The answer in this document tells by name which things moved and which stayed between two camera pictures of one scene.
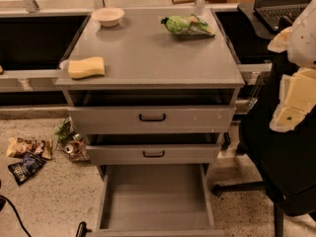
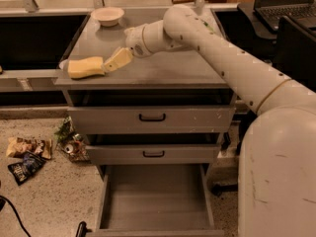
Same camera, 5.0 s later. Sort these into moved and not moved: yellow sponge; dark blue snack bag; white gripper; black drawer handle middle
Moved: white gripper
Not moved: black drawer handle middle; dark blue snack bag; yellow sponge
